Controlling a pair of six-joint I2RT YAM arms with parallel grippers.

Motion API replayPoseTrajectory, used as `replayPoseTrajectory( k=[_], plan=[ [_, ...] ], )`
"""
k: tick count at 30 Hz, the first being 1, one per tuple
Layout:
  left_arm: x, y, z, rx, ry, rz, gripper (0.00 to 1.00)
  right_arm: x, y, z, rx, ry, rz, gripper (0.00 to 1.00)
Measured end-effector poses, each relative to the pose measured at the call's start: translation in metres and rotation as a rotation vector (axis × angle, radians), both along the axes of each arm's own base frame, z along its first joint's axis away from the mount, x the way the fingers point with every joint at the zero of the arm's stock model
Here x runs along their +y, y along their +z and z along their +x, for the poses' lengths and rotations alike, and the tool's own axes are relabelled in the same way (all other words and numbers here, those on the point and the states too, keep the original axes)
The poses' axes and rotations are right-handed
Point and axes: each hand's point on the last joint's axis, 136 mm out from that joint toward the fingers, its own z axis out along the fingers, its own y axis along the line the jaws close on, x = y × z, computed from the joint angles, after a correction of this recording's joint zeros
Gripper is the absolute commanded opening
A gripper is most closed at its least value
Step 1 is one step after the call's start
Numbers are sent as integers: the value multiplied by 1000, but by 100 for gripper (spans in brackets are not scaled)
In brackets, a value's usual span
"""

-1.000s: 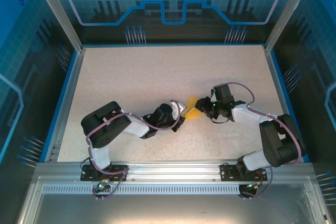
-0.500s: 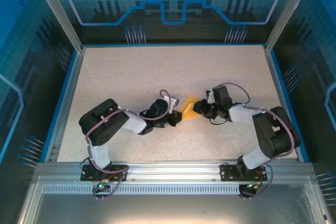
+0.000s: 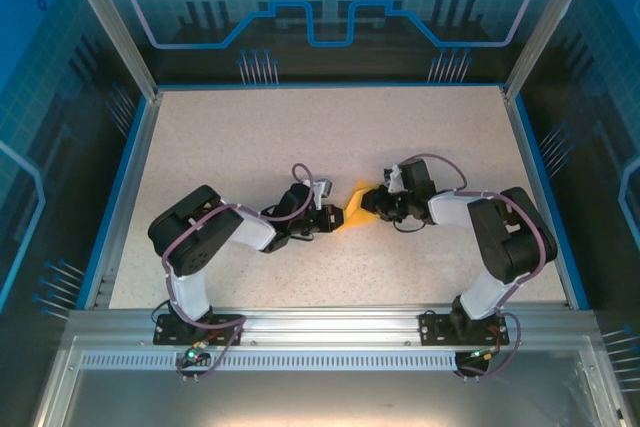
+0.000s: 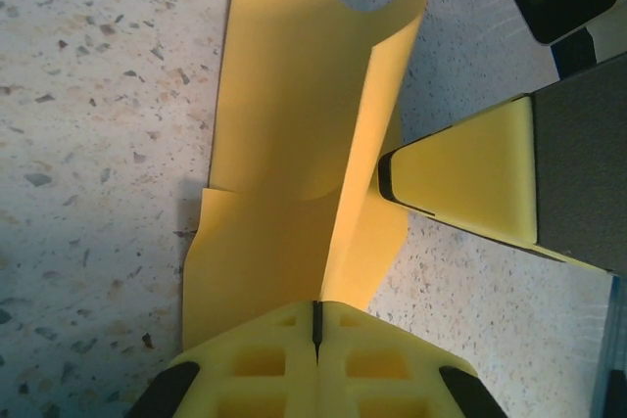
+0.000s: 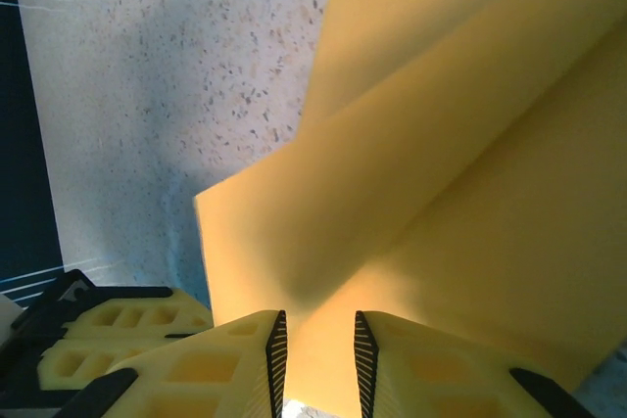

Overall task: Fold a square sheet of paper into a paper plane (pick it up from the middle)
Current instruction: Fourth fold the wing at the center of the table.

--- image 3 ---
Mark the metal front panel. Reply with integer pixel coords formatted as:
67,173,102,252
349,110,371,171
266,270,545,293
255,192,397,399
34,336,634,427

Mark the thin black right camera cable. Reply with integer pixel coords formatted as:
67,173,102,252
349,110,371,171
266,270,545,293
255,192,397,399
392,218,427,235

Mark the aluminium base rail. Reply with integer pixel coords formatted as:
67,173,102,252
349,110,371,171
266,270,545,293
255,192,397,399
67,302,599,348

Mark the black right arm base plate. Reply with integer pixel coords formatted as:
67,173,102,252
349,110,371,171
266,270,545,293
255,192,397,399
418,312,507,347

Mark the aluminium side rail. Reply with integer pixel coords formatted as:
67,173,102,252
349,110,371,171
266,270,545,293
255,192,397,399
82,91,164,311
499,86,591,311

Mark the slotted metal cable duct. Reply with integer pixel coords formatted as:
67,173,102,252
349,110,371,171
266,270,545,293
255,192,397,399
79,352,501,373

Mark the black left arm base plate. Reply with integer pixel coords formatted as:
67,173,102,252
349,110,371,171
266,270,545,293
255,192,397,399
152,312,246,347

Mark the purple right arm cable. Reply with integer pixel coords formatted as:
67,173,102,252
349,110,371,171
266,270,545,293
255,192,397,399
409,152,525,381

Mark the aluminium frame post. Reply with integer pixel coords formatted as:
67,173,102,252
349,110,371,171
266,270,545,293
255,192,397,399
501,0,604,101
55,0,164,101

